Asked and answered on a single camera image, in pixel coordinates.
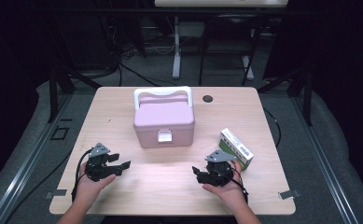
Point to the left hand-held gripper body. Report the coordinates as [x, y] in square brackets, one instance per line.
[96, 168]

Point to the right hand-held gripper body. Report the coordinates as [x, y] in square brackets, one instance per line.
[221, 172]

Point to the green and white carton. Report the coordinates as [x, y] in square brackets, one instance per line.
[236, 146]

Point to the pink plastic storage box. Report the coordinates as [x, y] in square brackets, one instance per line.
[163, 118]

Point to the person's left hand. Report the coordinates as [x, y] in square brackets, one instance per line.
[89, 189]

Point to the person's right hand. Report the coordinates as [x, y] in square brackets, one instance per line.
[229, 194]

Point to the black metal stand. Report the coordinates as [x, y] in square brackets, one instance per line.
[53, 93]
[308, 93]

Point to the black chair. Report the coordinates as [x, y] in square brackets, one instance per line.
[232, 21]

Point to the white desk with legs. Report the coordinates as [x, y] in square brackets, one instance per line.
[219, 3]

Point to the grey table bracket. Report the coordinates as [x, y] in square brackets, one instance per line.
[56, 193]
[289, 194]

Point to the aluminium floor rail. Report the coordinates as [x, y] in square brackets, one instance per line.
[325, 161]
[30, 161]

